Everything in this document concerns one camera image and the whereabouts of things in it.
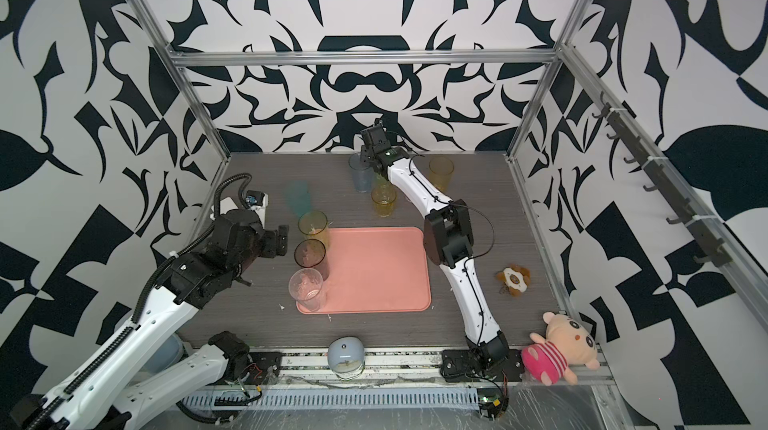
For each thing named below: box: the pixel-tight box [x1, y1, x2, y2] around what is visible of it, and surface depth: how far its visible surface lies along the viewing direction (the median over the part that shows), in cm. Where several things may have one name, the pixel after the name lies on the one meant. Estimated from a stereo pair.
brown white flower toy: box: [496, 263, 531, 297], surface depth 88 cm
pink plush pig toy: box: [521, 312, 601, 386], surface depth 73 cm
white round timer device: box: [327, 336, 365, 380], surface depth 72 cm
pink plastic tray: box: [296, 226, 432, 315], surface depth 91 cm
